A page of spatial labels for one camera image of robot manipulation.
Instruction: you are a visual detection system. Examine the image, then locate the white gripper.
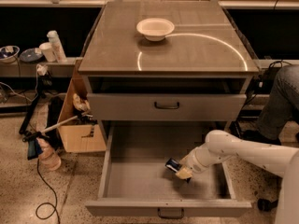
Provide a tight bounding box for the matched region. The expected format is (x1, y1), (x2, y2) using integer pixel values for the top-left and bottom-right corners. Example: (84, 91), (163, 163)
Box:
(176, 148), (211, 180)

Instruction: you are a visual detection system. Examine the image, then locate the dark blue rxbar wrapper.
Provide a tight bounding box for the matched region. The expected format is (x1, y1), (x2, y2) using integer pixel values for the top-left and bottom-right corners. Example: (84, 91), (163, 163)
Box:
(165, 159), (191, 183)

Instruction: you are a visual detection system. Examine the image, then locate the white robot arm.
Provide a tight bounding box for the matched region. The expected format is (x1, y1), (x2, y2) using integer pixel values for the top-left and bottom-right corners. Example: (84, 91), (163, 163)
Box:
(176, 130), (299, 224)

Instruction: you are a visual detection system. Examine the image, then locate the open grey middle drawer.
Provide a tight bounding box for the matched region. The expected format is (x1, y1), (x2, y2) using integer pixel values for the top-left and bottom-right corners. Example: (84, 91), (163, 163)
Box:
(86, 121), (251, 219)

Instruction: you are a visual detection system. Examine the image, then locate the closed grey top drawer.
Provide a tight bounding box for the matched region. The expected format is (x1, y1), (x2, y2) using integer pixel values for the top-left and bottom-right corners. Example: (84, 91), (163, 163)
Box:
(88, 93), (246, 121)

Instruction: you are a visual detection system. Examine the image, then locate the grey drawer cabinet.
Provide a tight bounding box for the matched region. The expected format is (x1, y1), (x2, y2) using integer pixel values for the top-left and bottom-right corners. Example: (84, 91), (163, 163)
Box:
(78, 0), (260, 133)

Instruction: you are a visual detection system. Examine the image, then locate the black shoe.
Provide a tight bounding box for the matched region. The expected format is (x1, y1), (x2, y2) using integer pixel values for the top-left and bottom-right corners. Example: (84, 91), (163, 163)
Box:
(243, 130), (281, 146)

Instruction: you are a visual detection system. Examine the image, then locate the black office chair base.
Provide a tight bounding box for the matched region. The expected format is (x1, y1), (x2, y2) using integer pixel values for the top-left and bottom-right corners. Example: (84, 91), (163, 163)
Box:
(257, 199), (278, 212)

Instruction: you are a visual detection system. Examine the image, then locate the cardboard box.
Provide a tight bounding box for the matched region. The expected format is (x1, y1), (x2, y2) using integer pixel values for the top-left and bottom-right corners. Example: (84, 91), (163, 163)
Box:
(58, 62), (106, 153)

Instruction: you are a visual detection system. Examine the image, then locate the person leg in jeans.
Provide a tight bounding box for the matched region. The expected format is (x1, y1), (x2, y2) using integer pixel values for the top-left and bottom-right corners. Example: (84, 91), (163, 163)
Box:
(256, 65), (299, 140)

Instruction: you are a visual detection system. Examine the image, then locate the crumpled paper in box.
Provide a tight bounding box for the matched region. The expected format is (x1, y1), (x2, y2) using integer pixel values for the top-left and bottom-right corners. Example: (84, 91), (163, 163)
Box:
(73, 93), (90, 112)

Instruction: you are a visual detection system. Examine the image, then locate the clear plastic bottle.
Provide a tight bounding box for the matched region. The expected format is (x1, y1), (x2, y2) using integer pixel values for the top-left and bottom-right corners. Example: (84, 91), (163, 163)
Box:
(36, 138), (62, 171)

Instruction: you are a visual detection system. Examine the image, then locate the white paper bowl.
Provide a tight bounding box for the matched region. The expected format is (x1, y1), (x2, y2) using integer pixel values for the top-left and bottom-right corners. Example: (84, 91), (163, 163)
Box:
(136, 18), (175, 41)

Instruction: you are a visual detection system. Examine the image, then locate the white cylindrical can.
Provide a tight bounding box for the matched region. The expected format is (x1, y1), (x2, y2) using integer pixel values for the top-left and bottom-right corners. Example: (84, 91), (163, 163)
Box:
(47, 30), (67, 63)

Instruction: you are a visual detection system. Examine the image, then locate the white power adapter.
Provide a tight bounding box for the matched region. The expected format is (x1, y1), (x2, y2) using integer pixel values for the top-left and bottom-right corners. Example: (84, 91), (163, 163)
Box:
(36, 64), (48, 76)

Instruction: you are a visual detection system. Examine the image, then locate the white paper cup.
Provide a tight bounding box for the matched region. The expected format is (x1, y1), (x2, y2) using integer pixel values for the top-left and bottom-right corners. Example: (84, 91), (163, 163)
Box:
(39, 42), (56, 62)

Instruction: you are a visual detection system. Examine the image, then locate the blue plate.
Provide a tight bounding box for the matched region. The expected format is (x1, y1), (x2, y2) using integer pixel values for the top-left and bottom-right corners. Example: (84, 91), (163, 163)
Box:
(20, 48), (44, 63)

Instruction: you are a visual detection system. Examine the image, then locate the blue patterned bowl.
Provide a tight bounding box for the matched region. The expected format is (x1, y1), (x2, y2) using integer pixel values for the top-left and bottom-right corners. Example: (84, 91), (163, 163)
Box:
(0, 46), (20, 63)

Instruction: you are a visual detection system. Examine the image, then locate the black floor cable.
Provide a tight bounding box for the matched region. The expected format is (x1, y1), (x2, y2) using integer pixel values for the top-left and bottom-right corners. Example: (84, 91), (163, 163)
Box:
(35, 158), (62, 224)

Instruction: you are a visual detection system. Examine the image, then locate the grabber tool with blue handle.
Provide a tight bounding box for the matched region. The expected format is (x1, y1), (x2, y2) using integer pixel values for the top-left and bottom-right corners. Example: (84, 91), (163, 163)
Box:
(22, 111), (92, 160)

